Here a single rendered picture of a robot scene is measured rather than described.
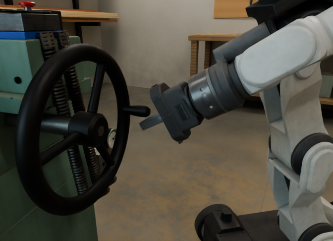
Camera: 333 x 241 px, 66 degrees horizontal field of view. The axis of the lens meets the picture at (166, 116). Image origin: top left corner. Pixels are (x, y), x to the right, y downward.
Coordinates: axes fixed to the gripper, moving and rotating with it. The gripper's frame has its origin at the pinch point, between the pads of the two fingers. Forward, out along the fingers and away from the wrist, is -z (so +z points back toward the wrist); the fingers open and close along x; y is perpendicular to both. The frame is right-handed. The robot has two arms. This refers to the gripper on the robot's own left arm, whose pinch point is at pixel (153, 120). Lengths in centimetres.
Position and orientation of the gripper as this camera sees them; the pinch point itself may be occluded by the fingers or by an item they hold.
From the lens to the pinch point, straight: 53.0
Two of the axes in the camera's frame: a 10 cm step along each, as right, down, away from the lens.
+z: 8.2, -3.8, -4.3
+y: -3.3, 2.9, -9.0
